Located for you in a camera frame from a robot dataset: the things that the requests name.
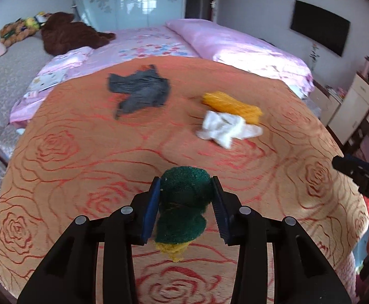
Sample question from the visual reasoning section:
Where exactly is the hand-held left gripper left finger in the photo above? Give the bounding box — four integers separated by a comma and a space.
17, 176, 162, 304

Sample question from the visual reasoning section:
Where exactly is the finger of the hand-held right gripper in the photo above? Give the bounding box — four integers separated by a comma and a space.
332, 154, 369, 201

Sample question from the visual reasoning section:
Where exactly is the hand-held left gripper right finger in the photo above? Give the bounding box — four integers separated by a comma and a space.
211, 176, 353, 304

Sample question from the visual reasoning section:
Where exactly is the green yellow scouring sponge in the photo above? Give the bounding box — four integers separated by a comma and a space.
154, 165, 211, 263

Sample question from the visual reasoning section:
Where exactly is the orange rose-patterned tablecloth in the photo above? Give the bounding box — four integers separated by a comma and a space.
0, 58, 369, 304

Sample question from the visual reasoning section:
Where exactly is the tall cream cabinet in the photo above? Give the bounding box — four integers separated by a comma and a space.
327, 73, 369, 146

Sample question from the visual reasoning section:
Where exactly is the low cream cabinet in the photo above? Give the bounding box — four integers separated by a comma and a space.
311, 79, 343, 124

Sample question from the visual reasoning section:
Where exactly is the white flat crumpled tissue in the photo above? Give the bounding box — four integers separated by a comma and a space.
195, 110, 263, 149

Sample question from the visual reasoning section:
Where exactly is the yellow cloth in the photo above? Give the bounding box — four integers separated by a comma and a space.
202, 91, 263, 125

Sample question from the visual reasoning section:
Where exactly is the dark grey cloth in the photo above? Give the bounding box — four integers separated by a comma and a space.
108, 64, 171, 121

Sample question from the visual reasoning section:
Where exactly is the pink quilt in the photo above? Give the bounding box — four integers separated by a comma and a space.
166, 19, 315, 99

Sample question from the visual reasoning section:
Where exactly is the pink floral bedsheet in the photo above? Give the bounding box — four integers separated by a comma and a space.
10, 27, 201, 127

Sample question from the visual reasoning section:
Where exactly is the brown plush toy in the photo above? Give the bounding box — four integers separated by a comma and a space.
40, 12, 117, 56

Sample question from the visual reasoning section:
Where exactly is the grey bed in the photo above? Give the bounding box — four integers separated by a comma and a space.
0, 19, 315, 238

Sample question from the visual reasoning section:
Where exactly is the glass-door wardrobe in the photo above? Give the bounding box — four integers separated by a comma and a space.
74, 0, 188, 32

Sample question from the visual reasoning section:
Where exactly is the yellow braided plush toy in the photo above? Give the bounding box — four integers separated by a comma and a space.
0, 13, 50, 46

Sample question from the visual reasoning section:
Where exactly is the black wall television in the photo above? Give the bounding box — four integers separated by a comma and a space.
290, 0, 351, 57

